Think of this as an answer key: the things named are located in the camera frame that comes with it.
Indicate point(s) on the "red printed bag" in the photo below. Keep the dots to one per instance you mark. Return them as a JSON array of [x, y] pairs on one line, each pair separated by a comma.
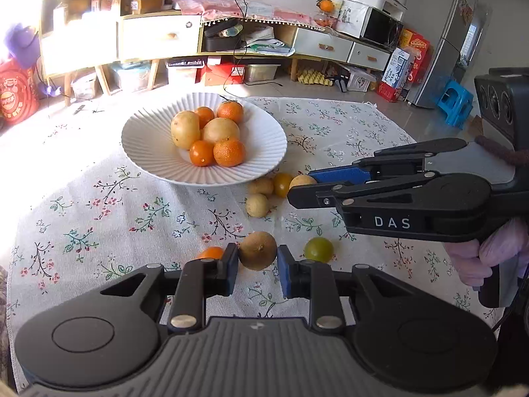
[[14, 99]]

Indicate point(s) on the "clear storage box blue contents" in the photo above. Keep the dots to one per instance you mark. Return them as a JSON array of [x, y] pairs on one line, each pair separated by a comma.
[[132, 75]]

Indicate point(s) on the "bumpy orange mandarin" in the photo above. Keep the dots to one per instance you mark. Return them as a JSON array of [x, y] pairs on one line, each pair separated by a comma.
[[229, 152]]

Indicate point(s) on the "glossy orange tomato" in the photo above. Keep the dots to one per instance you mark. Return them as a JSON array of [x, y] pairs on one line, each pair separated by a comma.
[[201, 153], [204, 115]]

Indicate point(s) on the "orange mandarin ornament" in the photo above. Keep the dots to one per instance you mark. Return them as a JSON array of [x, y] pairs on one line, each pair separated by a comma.
[[326, 5]]

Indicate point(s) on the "red and yellow boxes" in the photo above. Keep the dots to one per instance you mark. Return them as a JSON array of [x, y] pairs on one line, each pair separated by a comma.
[[417, 45]]

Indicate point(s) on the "blue and white carton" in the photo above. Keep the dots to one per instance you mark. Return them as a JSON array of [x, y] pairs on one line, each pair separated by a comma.
[[399, 68]]

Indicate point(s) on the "black handheld tool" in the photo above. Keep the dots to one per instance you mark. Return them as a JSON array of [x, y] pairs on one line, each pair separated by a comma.
[[341, 82]]

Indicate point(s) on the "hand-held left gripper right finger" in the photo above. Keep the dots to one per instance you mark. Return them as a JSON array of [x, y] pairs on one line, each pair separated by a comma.
[[286, 275]]

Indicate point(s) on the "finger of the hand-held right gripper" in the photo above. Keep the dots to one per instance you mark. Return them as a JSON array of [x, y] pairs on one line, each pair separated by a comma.
[[310, 197], [339, 174]]

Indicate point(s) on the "black microwave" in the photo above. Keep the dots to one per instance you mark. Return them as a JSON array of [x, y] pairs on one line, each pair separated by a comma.
[[382, 29]]

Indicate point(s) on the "white drawer with wooden knob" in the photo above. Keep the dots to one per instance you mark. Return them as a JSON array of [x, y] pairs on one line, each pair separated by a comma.
[[159, 35]]

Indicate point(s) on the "brown kiwi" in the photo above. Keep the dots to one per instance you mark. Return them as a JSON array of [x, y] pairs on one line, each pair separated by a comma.
[[258, 250]]

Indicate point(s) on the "black lunch box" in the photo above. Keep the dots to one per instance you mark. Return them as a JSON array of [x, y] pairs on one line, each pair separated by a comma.
[[219, 43]]

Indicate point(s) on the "stack of papers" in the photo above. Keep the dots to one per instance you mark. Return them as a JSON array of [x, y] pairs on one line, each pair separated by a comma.
[[264, 39]]

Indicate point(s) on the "blue plastic stool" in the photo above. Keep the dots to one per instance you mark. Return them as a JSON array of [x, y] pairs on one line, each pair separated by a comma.
[[454, 99]]

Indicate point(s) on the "storage box with black lid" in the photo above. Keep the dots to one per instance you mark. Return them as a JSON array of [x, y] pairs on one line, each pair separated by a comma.
[[184, 70]]

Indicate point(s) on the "small clear storage box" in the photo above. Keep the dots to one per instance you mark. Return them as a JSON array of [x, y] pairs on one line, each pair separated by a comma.
[[84, 84]]

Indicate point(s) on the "small yellow loquat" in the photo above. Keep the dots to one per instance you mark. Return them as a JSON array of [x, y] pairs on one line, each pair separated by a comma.
[[301, 181]]

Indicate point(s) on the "small red box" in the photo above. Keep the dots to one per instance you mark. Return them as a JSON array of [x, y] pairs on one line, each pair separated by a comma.
[[388, 91]]

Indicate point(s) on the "person's right hand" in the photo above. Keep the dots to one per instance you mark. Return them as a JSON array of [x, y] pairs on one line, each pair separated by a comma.
[[467, 260]]

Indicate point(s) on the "brown cardboard box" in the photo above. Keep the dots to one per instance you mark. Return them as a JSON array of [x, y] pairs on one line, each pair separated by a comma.
[[146, 4]]

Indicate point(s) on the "floral tablecloth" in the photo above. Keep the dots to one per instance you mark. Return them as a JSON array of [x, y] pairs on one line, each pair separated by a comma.
[[124, 223]]

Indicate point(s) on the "yellow egg carton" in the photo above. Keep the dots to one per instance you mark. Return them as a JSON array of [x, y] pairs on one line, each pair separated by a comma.
[[314, 77]]

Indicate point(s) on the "white patterned box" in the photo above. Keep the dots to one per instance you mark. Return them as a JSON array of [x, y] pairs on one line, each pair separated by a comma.
[[359, 80]]

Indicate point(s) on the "small potato near plate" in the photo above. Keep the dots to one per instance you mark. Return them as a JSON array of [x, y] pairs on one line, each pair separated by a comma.
[[260, 187]]

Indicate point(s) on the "red storage box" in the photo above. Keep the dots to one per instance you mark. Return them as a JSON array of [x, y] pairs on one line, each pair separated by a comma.
[[221, 75]]

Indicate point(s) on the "white ribbed plate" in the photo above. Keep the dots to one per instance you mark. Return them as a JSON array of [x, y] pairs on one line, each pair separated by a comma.
[[153, 153]]

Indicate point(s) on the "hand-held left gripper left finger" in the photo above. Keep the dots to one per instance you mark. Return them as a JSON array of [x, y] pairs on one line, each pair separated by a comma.
[[228, 271]]

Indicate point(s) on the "grey refrigerator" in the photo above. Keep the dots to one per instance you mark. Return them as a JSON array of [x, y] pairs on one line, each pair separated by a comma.
[[444, 41]]

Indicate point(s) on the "long low wooden cabinet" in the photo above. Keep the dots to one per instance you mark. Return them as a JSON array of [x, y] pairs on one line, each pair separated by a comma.
[[289, 35]]

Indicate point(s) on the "purple cloth hat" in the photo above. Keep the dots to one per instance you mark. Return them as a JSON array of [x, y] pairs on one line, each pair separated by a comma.
[[20, 41]]

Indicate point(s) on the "pink table runner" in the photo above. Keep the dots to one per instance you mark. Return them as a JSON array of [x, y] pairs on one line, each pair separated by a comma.
[[256, 8]]

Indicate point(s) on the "plain white drawer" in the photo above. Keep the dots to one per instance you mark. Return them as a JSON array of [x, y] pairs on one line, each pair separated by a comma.
[[78, 51]]

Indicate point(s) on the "white floral picture board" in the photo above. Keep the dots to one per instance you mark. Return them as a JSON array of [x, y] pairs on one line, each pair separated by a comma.
[[345, 14]]

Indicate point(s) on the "orange mandarin with stem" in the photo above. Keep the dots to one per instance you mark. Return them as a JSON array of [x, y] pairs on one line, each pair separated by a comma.
[[230, 111]]

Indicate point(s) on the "small potato on cloth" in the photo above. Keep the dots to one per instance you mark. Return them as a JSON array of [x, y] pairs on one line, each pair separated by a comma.
[[257, 206]]

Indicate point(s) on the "wide white cabinet drawer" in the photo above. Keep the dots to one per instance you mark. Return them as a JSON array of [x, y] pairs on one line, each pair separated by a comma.
[[322, 44]]

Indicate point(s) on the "glass jar with oranges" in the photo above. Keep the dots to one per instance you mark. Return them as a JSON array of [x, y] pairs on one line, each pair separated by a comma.
[[324, 20]]

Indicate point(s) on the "small green lime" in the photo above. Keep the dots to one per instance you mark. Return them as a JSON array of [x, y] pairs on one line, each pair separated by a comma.
[[319, 249]]

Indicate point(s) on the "yellow-orange kumquat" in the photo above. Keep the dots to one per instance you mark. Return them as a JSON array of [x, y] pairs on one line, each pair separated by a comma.
[[282, 185]]

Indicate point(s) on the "large yellow pear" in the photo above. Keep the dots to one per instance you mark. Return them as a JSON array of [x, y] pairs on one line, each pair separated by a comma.
[[221, 130], [185, 130]]

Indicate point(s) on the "narrow white cabinet drawer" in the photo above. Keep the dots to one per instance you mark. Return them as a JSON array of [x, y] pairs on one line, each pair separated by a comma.
[[370, 56]]

